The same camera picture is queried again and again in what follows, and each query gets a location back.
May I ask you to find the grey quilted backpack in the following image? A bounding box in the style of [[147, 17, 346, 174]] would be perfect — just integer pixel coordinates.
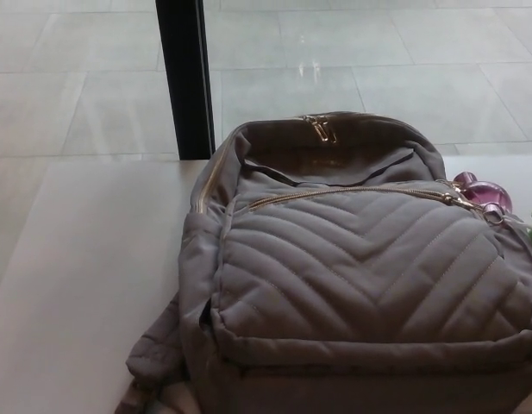
[[114, 110, 532, 414]]

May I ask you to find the pink glass perfume bottle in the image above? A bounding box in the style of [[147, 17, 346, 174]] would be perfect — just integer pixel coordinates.
[[453, 171, 516, 215]]

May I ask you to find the black vertical frame post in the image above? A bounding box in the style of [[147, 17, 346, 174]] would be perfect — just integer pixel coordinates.
[[154, 0, 217, 162]]

